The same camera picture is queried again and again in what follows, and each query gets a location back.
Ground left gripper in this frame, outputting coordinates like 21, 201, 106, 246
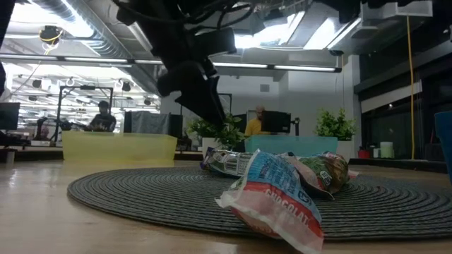
157, 59, 227, 129

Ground white striped snack packet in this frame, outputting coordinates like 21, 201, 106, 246
200, 147, 262, 177

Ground blue red chocolate granola bar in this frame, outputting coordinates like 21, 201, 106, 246
215, 148, 325, 254

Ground green red granola bar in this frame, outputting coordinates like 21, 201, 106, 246
282, 151, 360, 201

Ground large-leaf potted plant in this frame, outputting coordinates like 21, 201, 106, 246
186, 112, 246, 153

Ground person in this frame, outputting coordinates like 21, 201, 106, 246
84, 100, 117, 133
244, 104, 271, 138

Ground grey cabinet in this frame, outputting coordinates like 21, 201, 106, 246
123, 111, 183, 135

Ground black computer monitor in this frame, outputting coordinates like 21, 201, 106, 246
261, 110, 292, 134
0, 102, 21, 131

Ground teal translucent plastic bin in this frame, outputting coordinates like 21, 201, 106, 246
244, 135, 339, 156

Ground long LED light bar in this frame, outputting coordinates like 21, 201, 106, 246
0, 52, 343, 73

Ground yellow translucent plastic bin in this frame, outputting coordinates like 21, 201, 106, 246
61, 131, 178, 164

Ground round grey woven placemat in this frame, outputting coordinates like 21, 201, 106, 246
66, 160, 452, 243

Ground small-leaf potted plant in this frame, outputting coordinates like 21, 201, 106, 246
315, 107, 357, 160

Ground black round ceiling device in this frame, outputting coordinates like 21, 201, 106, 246
38, 25, 64, 45

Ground white green wipes canister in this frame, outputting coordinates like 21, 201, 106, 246
379, 140, 395, 159

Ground dark blue bin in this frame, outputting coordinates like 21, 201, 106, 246
433, 111, 452, 184

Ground black metal frame stand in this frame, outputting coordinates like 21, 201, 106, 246
218, 92, 233, 116
52, 85, 114, 146

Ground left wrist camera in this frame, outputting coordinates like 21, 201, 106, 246
196, 27, 237, 56

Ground yellow power cable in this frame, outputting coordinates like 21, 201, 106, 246
405, 16, 416, 160

